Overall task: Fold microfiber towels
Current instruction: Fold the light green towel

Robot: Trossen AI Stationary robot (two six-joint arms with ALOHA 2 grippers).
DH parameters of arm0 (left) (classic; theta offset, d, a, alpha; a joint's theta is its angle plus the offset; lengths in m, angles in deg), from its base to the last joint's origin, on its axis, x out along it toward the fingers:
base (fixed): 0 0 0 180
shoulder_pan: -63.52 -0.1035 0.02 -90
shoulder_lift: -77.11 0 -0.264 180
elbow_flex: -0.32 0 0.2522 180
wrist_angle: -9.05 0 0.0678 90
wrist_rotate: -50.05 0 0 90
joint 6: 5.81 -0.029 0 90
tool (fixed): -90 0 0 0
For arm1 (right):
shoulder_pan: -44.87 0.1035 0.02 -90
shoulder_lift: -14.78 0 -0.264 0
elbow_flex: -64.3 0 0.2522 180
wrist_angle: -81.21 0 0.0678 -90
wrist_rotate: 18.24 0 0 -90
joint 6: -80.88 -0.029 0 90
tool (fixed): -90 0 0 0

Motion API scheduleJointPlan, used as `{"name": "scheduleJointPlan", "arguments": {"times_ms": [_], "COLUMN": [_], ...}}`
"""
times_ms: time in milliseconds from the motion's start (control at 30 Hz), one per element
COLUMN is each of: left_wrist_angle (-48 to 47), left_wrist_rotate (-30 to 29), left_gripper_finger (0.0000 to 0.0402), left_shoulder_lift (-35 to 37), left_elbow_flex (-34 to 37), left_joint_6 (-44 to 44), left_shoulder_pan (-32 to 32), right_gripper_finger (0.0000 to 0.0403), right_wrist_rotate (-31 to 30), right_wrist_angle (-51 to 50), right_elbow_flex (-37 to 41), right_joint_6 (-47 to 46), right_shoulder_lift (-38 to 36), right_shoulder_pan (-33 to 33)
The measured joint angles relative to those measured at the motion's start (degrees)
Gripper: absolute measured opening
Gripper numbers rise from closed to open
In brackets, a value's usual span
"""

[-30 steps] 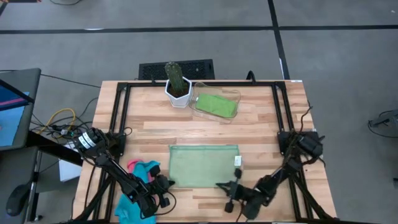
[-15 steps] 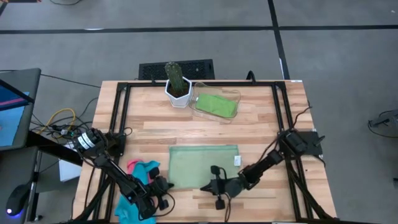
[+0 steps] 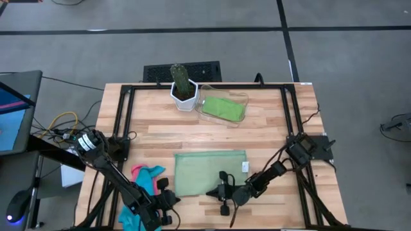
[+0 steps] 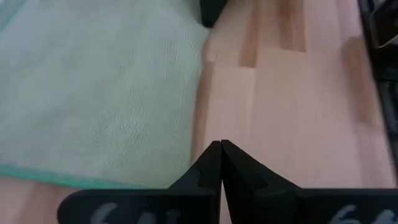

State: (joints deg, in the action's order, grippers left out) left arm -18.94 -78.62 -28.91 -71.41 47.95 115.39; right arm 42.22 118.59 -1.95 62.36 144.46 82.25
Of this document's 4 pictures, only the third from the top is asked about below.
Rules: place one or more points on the pale green microfiber towel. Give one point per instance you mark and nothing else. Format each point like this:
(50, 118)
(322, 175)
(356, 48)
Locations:
(199, 173)

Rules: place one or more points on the clear plastic tray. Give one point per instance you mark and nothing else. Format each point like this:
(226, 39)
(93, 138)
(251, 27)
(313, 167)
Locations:
(200, 118)

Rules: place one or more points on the pink microfiber towel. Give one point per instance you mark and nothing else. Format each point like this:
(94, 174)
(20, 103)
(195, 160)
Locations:
(136, 170)

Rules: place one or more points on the blue microfiber towel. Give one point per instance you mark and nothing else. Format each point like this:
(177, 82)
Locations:
(144, 179)

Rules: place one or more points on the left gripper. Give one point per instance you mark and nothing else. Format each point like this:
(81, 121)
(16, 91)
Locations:
(162, 202)

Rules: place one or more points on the green cactus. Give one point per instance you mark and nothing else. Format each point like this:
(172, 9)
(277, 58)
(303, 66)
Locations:
(180, 80)

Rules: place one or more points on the white paper box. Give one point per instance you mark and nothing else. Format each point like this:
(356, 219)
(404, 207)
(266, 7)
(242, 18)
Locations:
(72, 174)

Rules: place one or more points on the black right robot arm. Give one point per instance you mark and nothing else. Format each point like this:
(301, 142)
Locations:
(266, 176)

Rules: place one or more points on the bright green microfiber towel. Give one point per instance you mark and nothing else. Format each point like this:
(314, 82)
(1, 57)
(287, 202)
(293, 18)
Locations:
(223, 109)

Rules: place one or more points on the grey side desk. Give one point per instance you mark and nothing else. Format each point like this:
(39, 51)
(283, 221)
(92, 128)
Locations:
(13, 173)

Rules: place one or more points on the black perforated floor box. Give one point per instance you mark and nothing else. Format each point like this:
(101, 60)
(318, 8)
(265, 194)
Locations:
(154, 72)

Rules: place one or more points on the black table clamp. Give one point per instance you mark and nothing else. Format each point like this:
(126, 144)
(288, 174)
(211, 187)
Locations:
(259, 78)

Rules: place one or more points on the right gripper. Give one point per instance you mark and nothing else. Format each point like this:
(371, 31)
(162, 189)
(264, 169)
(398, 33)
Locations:
(227, 192)

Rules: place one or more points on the monitor with blue screen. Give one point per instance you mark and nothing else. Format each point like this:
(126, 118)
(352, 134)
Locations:
(9, 128)

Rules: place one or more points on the black aluminium table frame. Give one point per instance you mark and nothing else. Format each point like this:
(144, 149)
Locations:
(144, 86)

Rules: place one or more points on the office chair base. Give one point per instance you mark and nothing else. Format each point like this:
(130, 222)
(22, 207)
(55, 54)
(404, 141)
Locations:
(401, 123)

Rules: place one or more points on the black computer mouse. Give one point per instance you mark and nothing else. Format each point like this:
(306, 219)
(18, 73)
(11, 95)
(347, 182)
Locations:
(17, 207)

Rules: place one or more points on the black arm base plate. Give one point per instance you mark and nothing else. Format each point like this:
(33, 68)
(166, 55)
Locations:
(321, 150)
(126, 157)

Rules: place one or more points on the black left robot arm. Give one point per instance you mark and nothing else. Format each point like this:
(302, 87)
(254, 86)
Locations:
(112, 173)

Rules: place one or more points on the white hexagonal plant pot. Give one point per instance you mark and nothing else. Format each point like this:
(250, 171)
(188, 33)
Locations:
(186, 104)

